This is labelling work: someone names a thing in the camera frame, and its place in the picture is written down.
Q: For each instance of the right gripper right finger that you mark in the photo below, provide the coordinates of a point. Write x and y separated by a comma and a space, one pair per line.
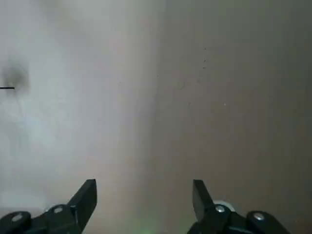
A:
214, 221

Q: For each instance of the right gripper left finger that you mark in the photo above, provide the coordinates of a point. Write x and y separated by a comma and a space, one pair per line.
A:
73, 214

